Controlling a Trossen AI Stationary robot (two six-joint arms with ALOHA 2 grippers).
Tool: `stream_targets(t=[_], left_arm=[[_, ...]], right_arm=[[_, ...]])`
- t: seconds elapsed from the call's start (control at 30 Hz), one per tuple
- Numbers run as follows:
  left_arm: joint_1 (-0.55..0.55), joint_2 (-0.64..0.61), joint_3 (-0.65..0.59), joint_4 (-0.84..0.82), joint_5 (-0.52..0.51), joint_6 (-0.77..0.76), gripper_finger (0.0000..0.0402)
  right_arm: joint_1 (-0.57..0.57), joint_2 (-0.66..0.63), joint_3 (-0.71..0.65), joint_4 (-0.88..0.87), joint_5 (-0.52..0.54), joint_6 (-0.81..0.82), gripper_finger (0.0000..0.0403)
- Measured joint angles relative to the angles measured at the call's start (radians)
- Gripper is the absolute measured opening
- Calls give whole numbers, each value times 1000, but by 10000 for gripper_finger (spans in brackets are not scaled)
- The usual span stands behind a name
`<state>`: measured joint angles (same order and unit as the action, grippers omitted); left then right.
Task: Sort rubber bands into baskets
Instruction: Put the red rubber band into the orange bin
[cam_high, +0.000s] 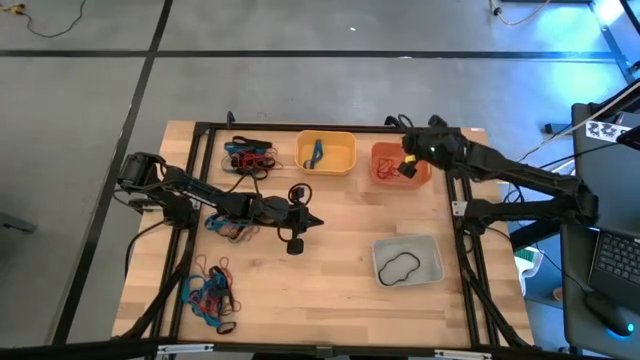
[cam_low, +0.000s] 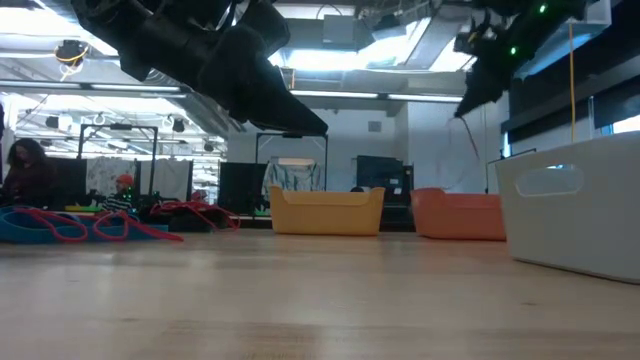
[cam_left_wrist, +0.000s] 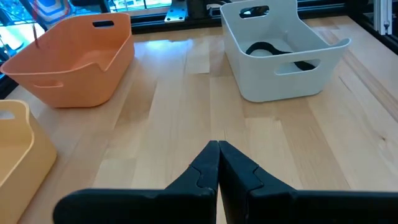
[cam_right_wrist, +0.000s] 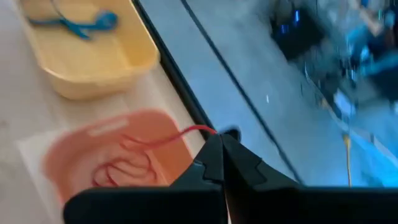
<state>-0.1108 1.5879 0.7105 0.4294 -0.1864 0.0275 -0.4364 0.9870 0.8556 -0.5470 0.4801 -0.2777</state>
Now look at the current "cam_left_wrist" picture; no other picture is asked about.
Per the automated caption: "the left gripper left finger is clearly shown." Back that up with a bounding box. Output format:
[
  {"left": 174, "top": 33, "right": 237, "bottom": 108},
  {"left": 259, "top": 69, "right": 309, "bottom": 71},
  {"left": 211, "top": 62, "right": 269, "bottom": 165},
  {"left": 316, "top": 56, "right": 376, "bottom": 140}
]
[{"left": 52, "top": 141, "right": 221, "bottom": 224}]

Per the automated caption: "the silver mounting plate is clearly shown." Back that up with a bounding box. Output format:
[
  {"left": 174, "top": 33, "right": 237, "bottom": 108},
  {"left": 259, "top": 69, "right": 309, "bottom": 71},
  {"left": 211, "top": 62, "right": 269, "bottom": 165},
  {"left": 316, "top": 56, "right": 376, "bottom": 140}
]
[{"left": 164, "top": 0, "right": 190, "bottom": 24}]

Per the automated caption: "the silver aluminium extrusion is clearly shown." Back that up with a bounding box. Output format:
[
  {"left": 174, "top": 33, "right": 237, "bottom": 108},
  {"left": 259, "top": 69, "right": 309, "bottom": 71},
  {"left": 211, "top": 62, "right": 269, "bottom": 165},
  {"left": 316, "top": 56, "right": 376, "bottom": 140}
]
[{"left": 374, "top": 0, "right": 392, "bottom": 35}]

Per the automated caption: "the white plastic basket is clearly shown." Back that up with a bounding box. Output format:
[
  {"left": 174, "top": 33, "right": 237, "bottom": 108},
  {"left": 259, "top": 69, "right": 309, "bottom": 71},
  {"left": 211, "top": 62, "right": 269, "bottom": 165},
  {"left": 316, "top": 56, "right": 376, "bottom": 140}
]
[{"left": 220, "top": 0, "right": 353, "bottom": 103}]

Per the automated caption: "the orange plastic basket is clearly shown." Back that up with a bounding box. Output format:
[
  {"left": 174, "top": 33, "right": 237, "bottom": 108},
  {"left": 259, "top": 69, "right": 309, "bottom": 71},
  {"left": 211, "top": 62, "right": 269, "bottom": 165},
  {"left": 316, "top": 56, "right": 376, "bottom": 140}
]
[{"left": 0, "top": 12, "right": 136, "bottom": 109}]

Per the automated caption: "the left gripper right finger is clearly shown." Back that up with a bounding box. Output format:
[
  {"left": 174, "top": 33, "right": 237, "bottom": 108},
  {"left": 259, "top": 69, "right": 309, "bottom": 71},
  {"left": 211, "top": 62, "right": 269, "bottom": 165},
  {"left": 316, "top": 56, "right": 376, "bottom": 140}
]
[{"left": 219, "top": 141, "right": 398, "bottom": 224}]

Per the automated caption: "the black rubber band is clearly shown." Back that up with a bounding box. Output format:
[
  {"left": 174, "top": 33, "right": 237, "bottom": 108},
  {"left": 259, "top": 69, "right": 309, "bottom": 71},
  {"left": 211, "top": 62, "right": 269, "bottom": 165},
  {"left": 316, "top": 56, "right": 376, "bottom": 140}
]
[{"left": 244, "top": 40, "right": 318, "bottom": 72}]

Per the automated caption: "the striped colourful object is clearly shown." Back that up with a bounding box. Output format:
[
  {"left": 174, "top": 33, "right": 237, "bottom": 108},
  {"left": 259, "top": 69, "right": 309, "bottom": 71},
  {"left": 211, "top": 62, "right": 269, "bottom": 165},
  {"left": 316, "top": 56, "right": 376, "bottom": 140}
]
[{"left": 29, "top": 0, "right": 77, "bottom": 20}]

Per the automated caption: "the yellow plastic basket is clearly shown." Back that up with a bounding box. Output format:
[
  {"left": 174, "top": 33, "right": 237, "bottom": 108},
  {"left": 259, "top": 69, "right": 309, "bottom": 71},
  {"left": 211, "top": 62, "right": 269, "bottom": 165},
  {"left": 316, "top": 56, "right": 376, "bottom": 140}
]
[{"left": 0, "top": 99, "right": 58, "bottom": 224}]

